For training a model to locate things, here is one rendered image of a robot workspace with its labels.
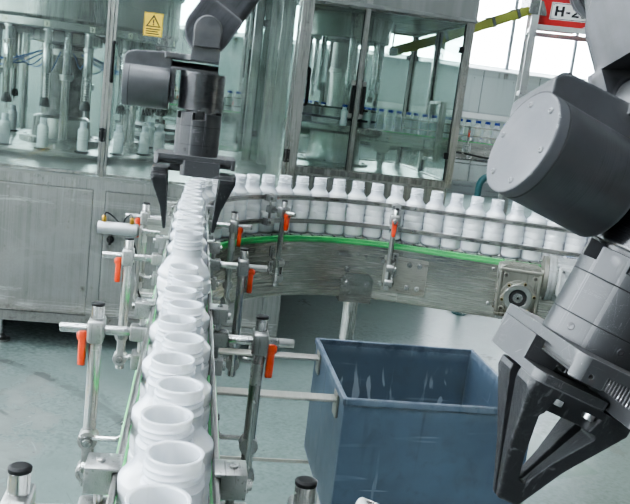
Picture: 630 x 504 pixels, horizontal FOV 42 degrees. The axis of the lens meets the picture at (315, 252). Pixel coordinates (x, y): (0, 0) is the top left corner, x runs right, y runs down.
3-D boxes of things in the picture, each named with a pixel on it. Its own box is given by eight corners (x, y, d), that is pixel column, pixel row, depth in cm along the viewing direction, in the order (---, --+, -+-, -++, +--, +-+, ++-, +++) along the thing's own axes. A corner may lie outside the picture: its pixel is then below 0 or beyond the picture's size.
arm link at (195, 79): (227, 67, 101) (226, 68, 106) (171, 59, 100) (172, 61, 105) (221, 123, 102) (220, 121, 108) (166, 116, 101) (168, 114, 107)
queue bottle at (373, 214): (384, 237, 250) (391, 184, 248) (376, 239, 245) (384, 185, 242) (366, 234, 253) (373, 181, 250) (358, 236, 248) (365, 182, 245)
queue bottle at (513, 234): (495, 254, 244) (504, 200, 241) (508, 254, 248) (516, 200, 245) (511, 259, 240) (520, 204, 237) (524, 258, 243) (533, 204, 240)
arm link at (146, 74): (224, 16, 98) (222, 22, 106) (126, 2, 96) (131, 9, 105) (214, 116, 100) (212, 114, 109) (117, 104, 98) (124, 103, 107)
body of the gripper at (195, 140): (155, 162, 108) (160, 105, 107) (232, 170, 110) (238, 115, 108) (152, 166, 102) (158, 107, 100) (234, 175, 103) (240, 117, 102)
